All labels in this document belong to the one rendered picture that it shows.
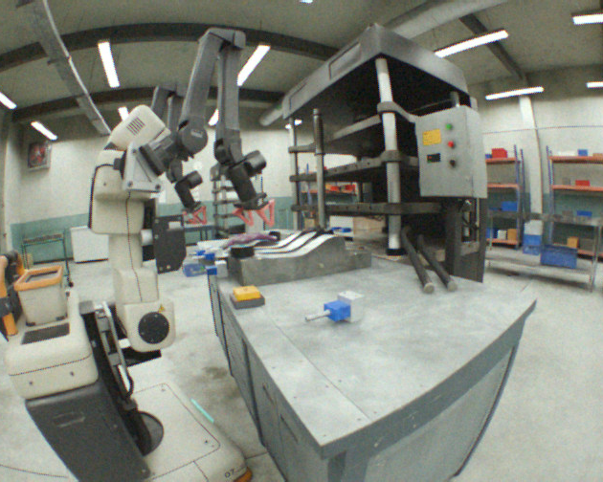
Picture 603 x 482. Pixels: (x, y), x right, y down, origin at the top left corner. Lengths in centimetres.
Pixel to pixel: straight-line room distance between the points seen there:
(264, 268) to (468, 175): 88
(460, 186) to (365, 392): 98
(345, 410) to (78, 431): 64
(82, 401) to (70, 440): 14
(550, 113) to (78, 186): 1226
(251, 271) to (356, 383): 55
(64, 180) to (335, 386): 868
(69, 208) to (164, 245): 794
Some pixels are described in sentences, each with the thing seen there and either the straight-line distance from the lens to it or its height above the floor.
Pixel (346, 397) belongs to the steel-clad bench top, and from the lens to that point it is 39.
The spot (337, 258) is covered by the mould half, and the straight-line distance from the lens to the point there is 97.
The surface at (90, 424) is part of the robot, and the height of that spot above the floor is 59.
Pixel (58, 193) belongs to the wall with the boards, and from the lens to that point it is 884.
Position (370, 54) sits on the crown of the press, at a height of 183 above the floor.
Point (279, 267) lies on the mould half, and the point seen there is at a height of 85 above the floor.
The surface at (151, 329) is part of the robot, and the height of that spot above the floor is 72.
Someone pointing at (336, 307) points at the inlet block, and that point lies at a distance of 56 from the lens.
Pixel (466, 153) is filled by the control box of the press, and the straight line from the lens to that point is 120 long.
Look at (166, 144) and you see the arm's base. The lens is 68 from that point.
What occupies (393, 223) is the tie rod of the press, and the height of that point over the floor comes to 95.
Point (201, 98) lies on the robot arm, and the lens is 77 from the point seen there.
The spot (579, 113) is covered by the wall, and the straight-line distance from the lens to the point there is 728.
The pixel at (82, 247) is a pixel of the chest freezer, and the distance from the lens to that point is 766.
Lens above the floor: 105
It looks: 8 degrees down
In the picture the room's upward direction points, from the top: 3 degrees counter-clockwise
